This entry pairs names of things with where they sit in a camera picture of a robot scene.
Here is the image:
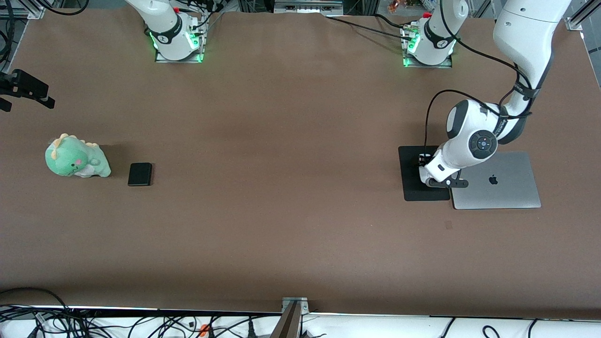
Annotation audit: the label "black mouse pad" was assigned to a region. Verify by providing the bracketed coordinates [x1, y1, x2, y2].
[398, 145, 451, 202]

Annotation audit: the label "aluminium frame profile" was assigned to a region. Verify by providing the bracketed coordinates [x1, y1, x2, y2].
[567, 0, 601, 31]
[0, 0, 46, 20]

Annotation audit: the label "tangled black cables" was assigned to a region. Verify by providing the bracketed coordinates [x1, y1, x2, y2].
[0, 287, 282, 338]

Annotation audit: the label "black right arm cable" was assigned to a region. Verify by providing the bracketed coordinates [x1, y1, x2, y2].
[0, 0, 89, 73]

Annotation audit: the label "white cable tray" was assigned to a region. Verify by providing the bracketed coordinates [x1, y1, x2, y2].
[0, 306, 601, 338]

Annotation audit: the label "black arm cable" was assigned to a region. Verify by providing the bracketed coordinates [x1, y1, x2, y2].
[0, 0, 89, 73]
[424, 0, 536, 158]

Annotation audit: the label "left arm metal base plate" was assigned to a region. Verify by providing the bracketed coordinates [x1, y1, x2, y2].
[402, 23, 454, 69]

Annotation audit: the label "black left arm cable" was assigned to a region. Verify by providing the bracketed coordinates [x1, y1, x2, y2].
[424, 0, 536, 158]

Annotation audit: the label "green dinosaur plush toy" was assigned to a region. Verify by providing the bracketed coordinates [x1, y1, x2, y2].
[45, 133, 112, 178]

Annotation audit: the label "dark metal post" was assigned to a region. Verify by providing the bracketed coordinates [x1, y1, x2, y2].
[270, 301, 303, 338]

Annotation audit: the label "orange patterned object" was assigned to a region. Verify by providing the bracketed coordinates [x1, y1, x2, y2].
[387, 0, 425, 14]

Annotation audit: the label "metal table edge bracket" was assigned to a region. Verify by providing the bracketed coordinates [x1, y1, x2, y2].
[282, 297, 309, 314]

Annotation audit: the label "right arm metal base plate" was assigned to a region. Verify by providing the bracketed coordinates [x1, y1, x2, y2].
[154, 28, 205, 64]

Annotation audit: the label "silver closed laptop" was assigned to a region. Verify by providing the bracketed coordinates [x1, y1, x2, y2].
[445, 151, 542, 210]

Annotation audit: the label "black cable on table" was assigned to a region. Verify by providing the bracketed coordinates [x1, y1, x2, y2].
[325, 15, 416, 42]

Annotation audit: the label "grey metal box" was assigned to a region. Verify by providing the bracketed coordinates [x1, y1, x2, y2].
[274, 0, 344, 15]

